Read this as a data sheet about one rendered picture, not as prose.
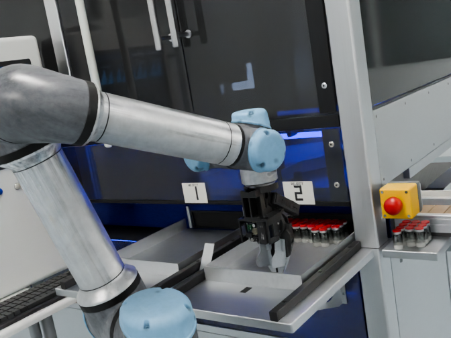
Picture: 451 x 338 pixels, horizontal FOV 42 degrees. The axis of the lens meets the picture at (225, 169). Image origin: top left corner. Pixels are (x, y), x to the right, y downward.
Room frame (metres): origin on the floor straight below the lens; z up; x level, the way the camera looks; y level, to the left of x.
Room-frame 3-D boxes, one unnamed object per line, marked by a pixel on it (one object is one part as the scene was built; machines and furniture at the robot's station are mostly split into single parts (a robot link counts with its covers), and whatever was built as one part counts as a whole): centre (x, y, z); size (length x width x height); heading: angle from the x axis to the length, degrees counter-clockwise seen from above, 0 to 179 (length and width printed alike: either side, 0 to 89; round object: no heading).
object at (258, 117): (1.19, -0.06, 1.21); 0.09 x 0.08 x 0.11; 124
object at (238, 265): (1.37, -0.12, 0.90); 0.34 x 0.26 x 0.04; 143
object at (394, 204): (1.28, -0.36, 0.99); 0.04 x 0.04 x 0.04; 53
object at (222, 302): (1.42, 0.06, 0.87); 0.70 x 0.48 x 0.02; 53
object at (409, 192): (1.31, -0.39, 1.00); 0.08 x 0.07 x 0.07; 143
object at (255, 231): (1.18, -0.06, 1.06); 0.09 x 0.08 x 0.12; 143
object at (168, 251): (1.58, 0.15, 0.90); 0.34 x 0.26 x 0.04; 143
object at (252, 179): (1.19, -0.07, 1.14); 0.08 x 0.08 x 0.05
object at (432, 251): (1.34, -0.43, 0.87); 0.14 x 0.13 x 0.02; 143
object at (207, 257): (1.35, 0.11, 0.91); 0.14 x 0.03 x 0.06; 143
